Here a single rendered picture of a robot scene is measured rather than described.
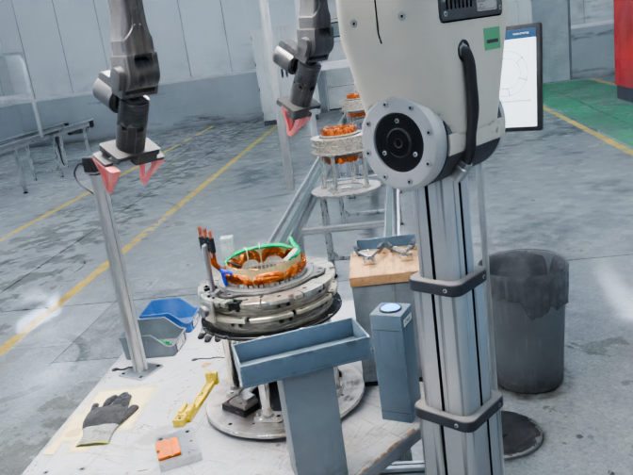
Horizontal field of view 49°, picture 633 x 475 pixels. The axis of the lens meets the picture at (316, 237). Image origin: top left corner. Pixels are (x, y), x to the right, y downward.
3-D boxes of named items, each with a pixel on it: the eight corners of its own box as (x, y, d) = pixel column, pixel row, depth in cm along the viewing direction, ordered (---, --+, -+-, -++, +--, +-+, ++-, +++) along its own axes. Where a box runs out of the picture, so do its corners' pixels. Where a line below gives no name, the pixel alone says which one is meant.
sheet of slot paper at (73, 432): (94, 389, 188) (94, 387, 188) (160, 384, 186) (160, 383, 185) (40, 455, 159) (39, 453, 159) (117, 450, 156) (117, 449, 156)
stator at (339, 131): (329, 158, 396) (324, 124, 391) (365, 155, 390) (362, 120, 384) (317, 167, 376) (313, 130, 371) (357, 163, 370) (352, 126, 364)
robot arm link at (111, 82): (121, 72, 124) (160, 66, 130) (86, 45, 129) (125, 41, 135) (116, 131, 131) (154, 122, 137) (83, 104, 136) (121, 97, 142)
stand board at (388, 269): (351, 260, 182) (350, 252, 181) (424, 253, 180) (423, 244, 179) (349, 287, 162) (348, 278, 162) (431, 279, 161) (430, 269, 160)
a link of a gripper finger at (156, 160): (113, 180, 144) (116, 140, 139) (142, 172, 149) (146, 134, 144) (133, 197, 141) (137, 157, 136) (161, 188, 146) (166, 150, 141)
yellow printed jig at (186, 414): (207, 382, 184) (205, 370, 183) (219, 381, 183) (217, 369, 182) (172, 428, 163) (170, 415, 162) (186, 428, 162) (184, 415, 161)
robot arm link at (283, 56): (309, 41, 158) (333, 38, 164) (275, 19, 163) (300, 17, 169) (296, 89, 165) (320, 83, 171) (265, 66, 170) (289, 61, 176)
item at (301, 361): (264, 502, 132) (239, 367, 124) (254, 471, 142) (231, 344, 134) (386, 468, 137) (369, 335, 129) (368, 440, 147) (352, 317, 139)
